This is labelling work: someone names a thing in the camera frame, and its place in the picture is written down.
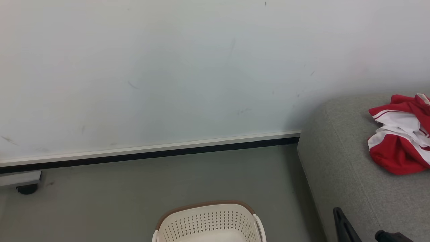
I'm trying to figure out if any grey fabric sofa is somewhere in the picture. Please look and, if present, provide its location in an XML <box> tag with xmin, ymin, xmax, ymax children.
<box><xmin>297</xmin><ymin>92</ymin><xmax>430</xmax><ymax>242</ymax></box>

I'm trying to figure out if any white laundry basket brown rim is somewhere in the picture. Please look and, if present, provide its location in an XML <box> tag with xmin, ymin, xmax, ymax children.
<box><xmin>152</xmin><ymin>201</ymin><xmax>267</xmax><ymax>242</ymax></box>

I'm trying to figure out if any white and black baseboard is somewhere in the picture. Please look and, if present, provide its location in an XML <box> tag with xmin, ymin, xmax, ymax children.
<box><xmin>0</xmin><ymin>130</ymin><xmax>301</xmax><ymax>174</ymax></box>

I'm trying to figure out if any grey cabinet with black caster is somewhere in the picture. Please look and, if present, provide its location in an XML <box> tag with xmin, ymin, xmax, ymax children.
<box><xmin>0</xmin><ymin>170</ymin><xmax>42</xmax><ymax>195</ymax></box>

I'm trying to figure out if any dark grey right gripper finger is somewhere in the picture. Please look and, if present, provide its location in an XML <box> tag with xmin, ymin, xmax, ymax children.
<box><xmin>333</xmin><ymin>207</ymin><xmax>362</xmax><ymax>242</ymax></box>
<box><xmin>375</xmin><ymin>230</ymin><xmax>414</xmax><ymax>242</ymax></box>

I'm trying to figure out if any red and white garment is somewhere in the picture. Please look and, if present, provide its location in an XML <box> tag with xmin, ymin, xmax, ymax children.
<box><xmin>367</xmin><ymin>93</ymin><xmax>430</xmax><ymax>176</ymax></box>

